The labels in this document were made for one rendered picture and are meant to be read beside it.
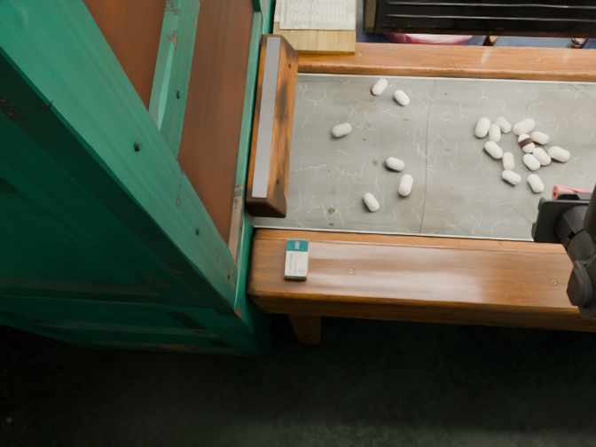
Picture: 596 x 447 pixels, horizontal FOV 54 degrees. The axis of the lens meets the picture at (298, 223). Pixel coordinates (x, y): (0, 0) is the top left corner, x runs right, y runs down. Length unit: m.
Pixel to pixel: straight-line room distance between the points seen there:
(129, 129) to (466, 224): 0.70
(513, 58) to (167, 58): 0.76
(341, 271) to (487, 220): 0.26
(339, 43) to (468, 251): 0.43
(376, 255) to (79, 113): 0.68
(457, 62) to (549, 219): 0.39
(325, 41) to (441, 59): 0.21
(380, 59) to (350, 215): 0.29
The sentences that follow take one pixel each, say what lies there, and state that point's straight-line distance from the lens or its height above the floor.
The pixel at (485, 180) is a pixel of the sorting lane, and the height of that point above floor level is 0.74.
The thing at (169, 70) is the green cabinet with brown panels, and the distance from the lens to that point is 0.51.
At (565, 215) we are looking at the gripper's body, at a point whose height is 0.94.
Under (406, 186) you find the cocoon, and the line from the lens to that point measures 1.00.
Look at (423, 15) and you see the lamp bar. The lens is 0.78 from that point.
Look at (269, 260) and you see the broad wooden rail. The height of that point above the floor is 0.76.
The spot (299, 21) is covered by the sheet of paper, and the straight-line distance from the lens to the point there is 1.13.
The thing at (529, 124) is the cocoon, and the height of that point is 0.76.
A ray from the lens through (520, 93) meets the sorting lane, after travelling 1.14.
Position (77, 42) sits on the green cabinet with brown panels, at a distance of 0.34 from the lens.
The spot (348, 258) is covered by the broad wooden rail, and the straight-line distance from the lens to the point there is 0.95.
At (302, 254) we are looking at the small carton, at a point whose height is 0.79.
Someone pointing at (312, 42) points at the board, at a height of 0.78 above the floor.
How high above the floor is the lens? 1.68
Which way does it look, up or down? 72 degrees down
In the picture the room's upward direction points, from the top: 9 degrees counter-clockwise
